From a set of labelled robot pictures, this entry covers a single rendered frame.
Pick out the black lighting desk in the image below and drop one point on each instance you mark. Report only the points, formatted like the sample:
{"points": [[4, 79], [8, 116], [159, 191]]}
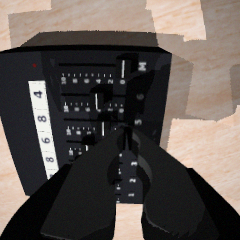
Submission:
{"points": [[45, 109]]}

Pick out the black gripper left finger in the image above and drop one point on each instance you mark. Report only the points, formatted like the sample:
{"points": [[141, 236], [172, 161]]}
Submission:
{"points": [[77, 202]]}

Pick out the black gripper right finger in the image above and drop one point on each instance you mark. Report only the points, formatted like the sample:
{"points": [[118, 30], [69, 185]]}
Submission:
{"points": [[178, 203]]}

